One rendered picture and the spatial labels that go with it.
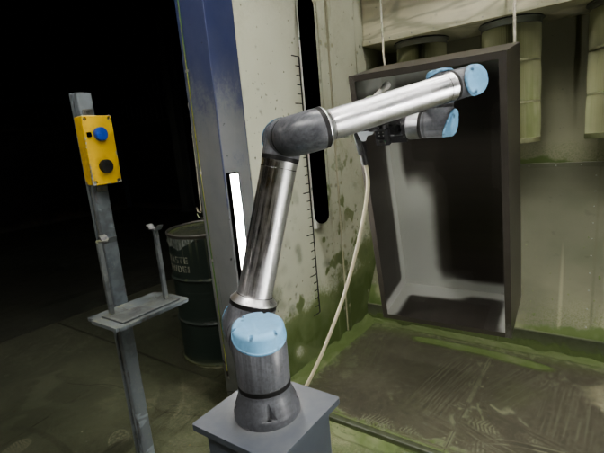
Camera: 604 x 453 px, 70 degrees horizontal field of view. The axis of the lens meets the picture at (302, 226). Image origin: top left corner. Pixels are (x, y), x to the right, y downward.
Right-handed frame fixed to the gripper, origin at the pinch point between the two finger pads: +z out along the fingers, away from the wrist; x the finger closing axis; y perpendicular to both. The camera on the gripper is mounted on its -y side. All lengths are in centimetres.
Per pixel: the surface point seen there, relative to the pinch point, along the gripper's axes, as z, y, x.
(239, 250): 60, 47, -23
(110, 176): 81, -8, -50
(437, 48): 6, 14, 156
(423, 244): -5, 87, 41
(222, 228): 68, 37, -21
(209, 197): 74, 24, -14
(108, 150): 81, -17, -46
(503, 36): -35, 12, 145
